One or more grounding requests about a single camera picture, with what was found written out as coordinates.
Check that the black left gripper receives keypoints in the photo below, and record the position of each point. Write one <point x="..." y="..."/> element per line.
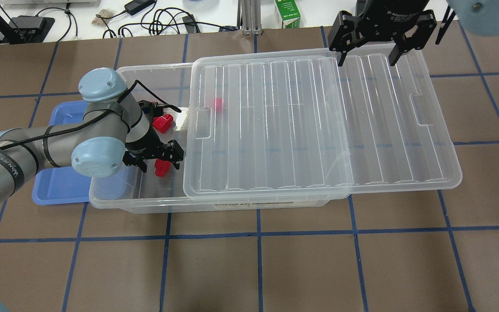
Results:
<point x="142" y="149"/>

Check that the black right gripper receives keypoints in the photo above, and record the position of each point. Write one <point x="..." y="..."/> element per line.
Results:
<point x="391" y="12"/>

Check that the clear plastic box lid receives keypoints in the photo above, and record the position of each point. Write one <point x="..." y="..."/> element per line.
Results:
<point x="397" y="137"/>

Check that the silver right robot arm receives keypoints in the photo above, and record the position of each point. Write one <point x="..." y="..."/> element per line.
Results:
<point x="480" y="17"/>

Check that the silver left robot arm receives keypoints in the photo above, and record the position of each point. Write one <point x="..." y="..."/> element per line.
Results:
<point x="116" y="129"/>

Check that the clear plastic storage box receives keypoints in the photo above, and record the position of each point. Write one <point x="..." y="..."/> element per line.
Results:
<point x="154" y="173"/>

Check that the blue plastic tray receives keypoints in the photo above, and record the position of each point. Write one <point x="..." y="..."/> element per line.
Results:
<point x="62" y="185"/>

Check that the green white carton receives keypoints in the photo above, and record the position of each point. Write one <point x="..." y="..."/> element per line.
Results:
<point x="288" y="14"/>

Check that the black power adapter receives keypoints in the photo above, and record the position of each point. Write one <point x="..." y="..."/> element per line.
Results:
<point x="134" y="7"/>

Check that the aluminium frame post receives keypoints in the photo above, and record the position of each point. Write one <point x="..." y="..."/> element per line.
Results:
<point x="249" y="17"/>

